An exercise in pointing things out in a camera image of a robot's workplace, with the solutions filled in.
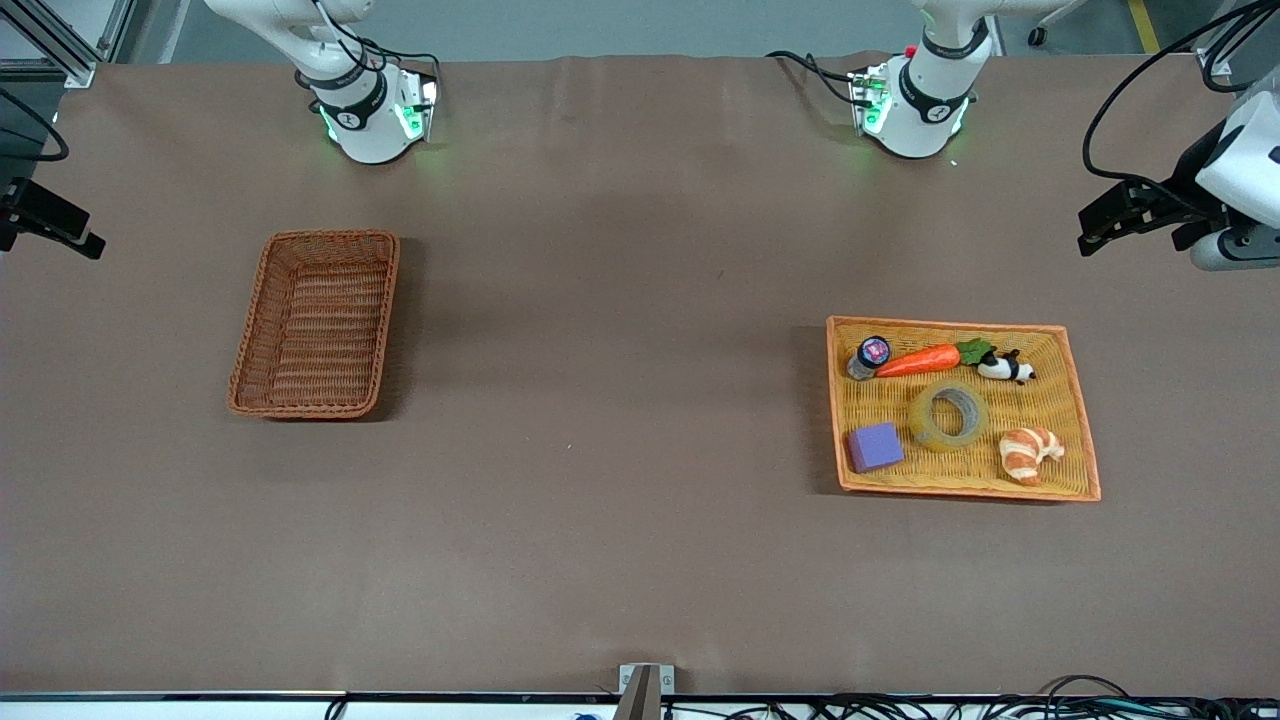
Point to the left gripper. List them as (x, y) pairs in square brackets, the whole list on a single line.
[(1188, 175)]

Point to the clear yellowish tape roll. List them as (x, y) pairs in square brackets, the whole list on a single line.
[(925, 430)]

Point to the dark brown wicker basket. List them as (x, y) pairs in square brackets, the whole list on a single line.
[(320, 330)]

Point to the orange yellow wicker basket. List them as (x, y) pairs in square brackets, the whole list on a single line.
[(950, 465)]

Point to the black white panda toy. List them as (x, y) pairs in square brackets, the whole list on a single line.
[(1005, 369)]

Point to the white office chair leg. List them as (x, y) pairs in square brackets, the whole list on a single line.
[(1040, 37)]

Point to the toy croissant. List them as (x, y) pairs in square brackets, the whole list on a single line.
[(1025, 455)]

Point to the orange toy carrot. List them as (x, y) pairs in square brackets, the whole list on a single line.
[(915, 361)]

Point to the small bottle purple lid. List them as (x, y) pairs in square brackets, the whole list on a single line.
[(868, 357)]

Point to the purple cube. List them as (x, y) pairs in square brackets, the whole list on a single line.
[(875, 446)]

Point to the brown table cover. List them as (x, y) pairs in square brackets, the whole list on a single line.
[(600, 300)]

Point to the aluminium frame post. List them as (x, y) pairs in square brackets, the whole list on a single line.
[(60, 40), (1213, 60)]

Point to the metal table edge bracket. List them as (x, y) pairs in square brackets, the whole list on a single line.
[(645, 685)]

